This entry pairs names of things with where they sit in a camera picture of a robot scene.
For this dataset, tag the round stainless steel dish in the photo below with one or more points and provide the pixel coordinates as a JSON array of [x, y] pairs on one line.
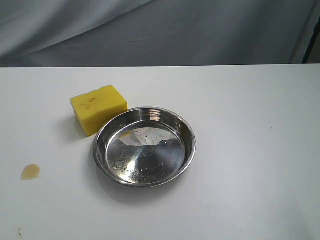
[[144, 147]]

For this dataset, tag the yellow sponge block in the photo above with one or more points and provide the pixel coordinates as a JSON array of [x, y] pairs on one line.
[[95, 108]]

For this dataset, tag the brown liquid spill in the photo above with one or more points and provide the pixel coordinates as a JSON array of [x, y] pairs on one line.
[[30, 172]]

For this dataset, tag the grey backdrop cloth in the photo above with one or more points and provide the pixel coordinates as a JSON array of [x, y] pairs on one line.
[[149, 33]]

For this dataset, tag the black stand pole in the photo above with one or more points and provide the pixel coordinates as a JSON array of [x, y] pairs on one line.
[[311, 43]]

